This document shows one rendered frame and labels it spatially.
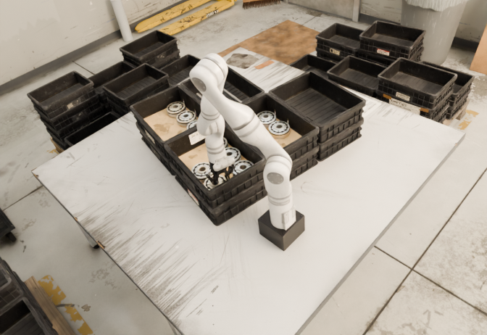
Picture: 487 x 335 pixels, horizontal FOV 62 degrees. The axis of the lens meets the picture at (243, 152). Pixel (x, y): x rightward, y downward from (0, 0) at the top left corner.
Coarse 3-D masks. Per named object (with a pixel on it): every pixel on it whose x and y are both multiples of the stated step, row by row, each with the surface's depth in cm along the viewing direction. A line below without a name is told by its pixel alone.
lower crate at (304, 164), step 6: (318, 150) 191; (306, 156) 187; (312, 156) 192; (294, 162) 184; (300, 162) 189; (306, 162) 191; (312, 162) 195; (294, 168) 189; (300, 168) 192; (306, 168) 194; (294, 174) 191; (300, 174) 192
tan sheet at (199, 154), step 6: (204, 144) 198; (228, 144) 196; (192, 150) 196; (198, 150) 196; (204, 150) 195; (180, 156) 194; (186, 156) 193; (192, 156) 193; (198, 156) 193; (204, 156) 192; (186, 162) 190; (192, 162) 190; (198, 162) 189; (222, 174) 182
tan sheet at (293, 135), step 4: (268, 128) 202; (292, 132) 198; (288, 136) 196; (292, 136) 196; (296, 136) 195; (300, 136) 195; (276, 140) 195; (280, 140) 194; (284, 140) 194; (288, 140) 194; (292, 140) 194; (280, 144) 192; (284, 144) 192
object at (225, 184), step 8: (168, 144) 186; (248, 144) 180; (168, 152) 184; (256, 152) 175; (176, 160) 178; (264, 160) 171; (184, 168) 173; (248, 168) 169; (256, 168) 170; (192, 176) 169; (240, 176) 167; (200, 184) 165; (224, 184) 163; (208, 192) 161; (216, 192) 163
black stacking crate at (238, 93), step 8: (232, 72) 227; (232, 80) 232; (240, 80) 224; (192, 88) 228; (232, 88) 232; (240, 88) 229; (248, 88) 220; (256, 88) 213; (240, 96) 225; (248, 96) 224
